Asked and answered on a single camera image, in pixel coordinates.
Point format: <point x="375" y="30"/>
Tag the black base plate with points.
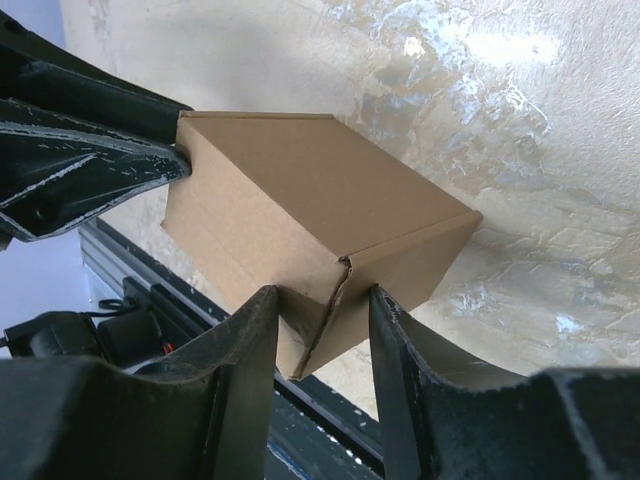
<point x="262" y="426"/>

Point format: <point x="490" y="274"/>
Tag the brown cardboard box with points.
<point x="305" y="203"/>

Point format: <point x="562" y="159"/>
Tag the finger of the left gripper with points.
<point x="34" y="71"/>
<point x="59" y="171"/>

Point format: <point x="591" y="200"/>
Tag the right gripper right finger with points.
<point x="444" y="414"/>

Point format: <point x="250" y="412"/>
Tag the aluminium frame rail front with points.
<point x="108" y="258"/>

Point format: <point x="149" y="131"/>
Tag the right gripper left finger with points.
<point x="78" y="417"/>

